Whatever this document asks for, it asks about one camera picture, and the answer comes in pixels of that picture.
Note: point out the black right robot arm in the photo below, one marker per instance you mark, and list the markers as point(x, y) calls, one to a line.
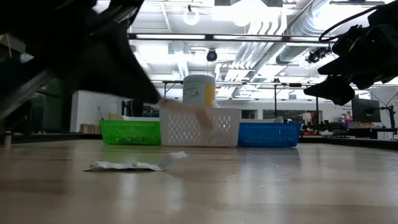
point(385, 14)

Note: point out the small wooden crate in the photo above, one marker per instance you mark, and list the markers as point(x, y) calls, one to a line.
point(90, 128)

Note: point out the white solid plastic bin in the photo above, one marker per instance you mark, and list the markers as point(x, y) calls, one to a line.
point(140, 118)
point(258, 120)

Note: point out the green plastic basket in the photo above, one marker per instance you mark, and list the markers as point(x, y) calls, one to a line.
point(130, 132)

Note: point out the white perforated plastic basket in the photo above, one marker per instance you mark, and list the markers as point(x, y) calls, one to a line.
point(186, 130)

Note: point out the white canister yellow label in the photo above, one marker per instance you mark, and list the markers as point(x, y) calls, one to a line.
point(197, 90)

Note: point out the small grey post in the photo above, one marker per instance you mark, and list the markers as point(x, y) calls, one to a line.
point(8, 139)

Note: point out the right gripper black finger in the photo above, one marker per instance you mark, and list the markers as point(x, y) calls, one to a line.
point(342, 68)
point(335, 90)

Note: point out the small yellow container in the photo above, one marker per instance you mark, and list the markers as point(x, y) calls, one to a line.
point(111, 117)

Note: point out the black ceiling spotlight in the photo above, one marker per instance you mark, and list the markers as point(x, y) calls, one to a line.
point(315, 56)
point(211, 55)

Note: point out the white paper packet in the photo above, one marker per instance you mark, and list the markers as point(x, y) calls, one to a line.
point(121, 165)

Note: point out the black computer monitor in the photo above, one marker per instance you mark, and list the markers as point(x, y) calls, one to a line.
point(366, 110)
point(136, 109)

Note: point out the blue plastic basket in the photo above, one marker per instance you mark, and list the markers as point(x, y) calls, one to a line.
point(269, 134)

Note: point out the cluttered background desk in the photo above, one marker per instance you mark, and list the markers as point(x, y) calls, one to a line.
point(342, 127)

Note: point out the black monitor stand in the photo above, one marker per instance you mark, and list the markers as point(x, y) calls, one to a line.
point(391, 118)

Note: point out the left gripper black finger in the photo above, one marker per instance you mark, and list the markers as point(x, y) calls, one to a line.
point(115, 71)

